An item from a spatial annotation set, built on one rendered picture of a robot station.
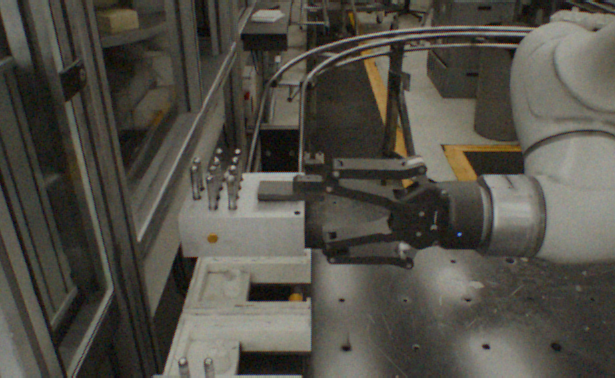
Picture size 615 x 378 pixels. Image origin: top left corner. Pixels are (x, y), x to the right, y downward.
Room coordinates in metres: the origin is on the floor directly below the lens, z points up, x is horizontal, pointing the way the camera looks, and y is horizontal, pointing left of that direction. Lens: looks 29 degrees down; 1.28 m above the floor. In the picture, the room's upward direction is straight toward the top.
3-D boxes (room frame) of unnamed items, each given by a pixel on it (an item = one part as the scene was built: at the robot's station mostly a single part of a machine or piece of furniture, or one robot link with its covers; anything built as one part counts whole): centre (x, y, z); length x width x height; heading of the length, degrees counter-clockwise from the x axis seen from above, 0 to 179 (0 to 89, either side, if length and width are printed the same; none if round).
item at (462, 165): (2.30, -1.02, 0.01); 1.00 x 0.55 x 0.01; 0
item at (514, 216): (0.49, -0.21, 0.97); 0.09 x 0.06 x 0.09; 0
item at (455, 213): (0.49, -0.13, 0.97); 0.09 x 0.07 x 0.08; 90
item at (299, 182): (0.49, -0.01, 1.02); 0.05 x 0.01 x 0.03; 90
